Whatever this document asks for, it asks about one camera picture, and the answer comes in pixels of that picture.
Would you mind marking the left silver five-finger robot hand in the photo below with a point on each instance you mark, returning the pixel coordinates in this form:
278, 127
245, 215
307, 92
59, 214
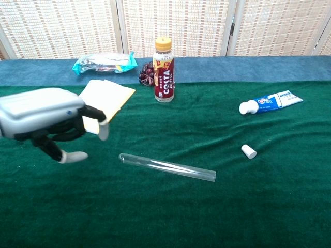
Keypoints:
38, 108

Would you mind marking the black screen hinge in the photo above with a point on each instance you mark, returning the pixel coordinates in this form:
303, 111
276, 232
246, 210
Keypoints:
232, 29

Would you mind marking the Costa coffee bottle yellow cap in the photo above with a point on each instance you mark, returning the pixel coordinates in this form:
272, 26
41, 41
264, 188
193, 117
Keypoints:
164, 82

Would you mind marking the blue white toothpaste tube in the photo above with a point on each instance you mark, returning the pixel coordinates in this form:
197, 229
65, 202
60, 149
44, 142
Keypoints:
274, 102

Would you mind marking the woven bamboo screen panel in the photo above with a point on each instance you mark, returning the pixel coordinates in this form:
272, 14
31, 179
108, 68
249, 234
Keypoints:
279, 25
59, 25
175, 25
326, 46

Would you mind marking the transparent glass test tube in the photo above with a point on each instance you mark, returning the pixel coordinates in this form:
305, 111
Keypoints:
168, 166

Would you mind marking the dark green velvet cloth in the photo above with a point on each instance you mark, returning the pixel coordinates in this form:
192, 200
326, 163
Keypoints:
165, 206

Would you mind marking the dark red grape bunch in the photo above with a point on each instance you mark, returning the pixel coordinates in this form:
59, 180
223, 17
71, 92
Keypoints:
146, 73

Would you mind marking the teal snack package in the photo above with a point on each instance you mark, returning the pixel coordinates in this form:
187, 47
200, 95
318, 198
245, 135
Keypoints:
103, 63

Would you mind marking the dark teal tablecloth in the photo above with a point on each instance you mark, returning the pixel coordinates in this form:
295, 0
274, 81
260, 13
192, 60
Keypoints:
232, 69

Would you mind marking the small white cap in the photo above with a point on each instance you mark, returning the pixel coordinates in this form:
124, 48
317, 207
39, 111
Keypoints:
248, 151

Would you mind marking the white and yellow notebook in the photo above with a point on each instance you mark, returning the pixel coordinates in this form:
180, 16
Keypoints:
108, 95

